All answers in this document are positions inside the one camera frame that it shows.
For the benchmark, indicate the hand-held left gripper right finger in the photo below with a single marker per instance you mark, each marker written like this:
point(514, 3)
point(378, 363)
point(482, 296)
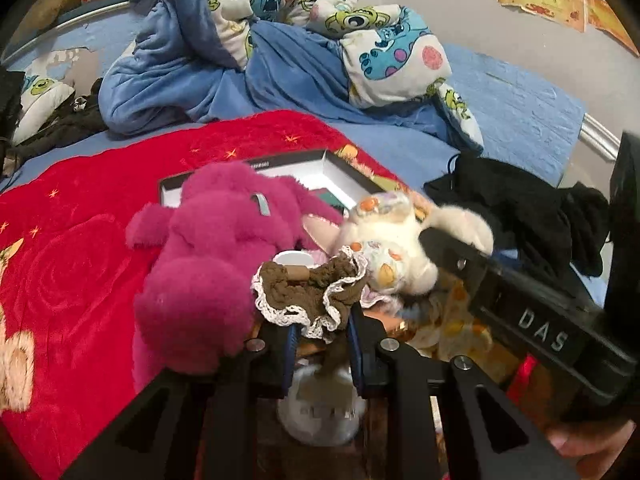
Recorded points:
point(354, 355)

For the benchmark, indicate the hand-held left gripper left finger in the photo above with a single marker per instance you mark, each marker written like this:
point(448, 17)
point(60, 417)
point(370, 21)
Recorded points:
point(289, 355)

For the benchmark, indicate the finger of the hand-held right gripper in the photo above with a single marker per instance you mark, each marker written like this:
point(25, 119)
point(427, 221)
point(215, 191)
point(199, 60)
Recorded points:
point(450, 252)

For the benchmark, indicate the white rabbit plush toy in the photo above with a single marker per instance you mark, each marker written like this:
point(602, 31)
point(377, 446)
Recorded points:
point(390, 240)

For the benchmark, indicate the black cardboard box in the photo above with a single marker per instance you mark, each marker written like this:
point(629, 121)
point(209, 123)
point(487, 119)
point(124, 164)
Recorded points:
point(320, 165)

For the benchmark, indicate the person's right hand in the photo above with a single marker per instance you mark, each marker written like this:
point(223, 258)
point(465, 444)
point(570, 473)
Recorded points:
point(590, 445)

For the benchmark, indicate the white round object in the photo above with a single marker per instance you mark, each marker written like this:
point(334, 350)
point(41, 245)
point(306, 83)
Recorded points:
point(320, 410)

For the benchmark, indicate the orange printed snack packet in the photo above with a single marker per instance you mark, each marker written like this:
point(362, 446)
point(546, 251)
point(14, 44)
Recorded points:
point(450, 325)

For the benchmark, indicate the black clothing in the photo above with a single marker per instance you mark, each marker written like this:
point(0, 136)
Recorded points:
point(510, 205)

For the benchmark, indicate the magenta plush bear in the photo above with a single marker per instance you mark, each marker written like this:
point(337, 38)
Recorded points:
point(200, 260)

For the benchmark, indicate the blue bed sheet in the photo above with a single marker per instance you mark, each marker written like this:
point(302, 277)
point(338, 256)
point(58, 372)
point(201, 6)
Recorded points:
point(510, 105)

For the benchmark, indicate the red printed blanket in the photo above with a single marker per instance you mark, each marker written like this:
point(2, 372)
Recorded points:
point(75, 260)

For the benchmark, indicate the monster print blue quilt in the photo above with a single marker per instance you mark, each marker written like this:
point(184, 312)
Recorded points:
point(280, 70)

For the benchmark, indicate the dark brown garment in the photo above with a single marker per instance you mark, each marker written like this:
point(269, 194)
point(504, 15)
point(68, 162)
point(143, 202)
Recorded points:
point(65, 127)

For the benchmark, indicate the monster print pillow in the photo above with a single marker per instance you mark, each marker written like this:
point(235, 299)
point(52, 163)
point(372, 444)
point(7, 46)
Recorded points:
point(42, 100)

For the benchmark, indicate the white bed frame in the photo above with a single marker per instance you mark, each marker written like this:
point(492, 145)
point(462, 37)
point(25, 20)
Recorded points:
point(600, 135)

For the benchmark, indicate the orange wall certificate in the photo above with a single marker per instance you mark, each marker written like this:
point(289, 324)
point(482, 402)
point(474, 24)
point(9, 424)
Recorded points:
point(612, 20)

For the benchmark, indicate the grey bed rail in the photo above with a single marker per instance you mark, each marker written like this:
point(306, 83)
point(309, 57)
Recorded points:
point(70, 22)

